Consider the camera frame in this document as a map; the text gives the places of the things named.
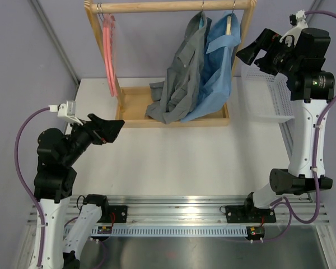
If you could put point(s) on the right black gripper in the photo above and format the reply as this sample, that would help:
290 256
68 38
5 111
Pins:
268 41

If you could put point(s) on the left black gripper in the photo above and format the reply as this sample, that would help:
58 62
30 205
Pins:
108 133

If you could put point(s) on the blue shirt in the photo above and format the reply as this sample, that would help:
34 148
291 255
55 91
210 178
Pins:
215 78

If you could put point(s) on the cream wooden hanger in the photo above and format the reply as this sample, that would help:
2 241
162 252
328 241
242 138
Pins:
229 19

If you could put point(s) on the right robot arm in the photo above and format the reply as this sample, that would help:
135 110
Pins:
300 59

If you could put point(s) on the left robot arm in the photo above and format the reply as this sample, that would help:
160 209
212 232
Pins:
57 152

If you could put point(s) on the blue hanger under grey shirt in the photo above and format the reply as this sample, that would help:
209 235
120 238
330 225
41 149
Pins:
202 21

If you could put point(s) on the grey shirt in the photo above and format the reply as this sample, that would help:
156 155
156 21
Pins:
177 95

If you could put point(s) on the pink hanger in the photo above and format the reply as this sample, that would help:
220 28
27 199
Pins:
114 42
109 53

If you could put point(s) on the wooden clothes rack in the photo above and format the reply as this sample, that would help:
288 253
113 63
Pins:
133 101

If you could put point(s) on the white plastic basket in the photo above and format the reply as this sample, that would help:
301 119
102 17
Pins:
267 98

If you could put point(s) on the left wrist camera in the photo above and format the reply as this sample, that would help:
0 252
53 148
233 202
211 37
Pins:
67 112

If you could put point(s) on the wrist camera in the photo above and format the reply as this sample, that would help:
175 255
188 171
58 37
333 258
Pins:
298 22
67 112

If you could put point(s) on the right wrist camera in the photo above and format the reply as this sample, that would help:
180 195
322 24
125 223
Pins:
298 22

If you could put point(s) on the aluminium mounting rail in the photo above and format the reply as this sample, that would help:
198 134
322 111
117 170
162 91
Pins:
196 210

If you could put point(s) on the white slotted cable duct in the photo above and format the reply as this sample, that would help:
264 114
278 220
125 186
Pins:
173 231

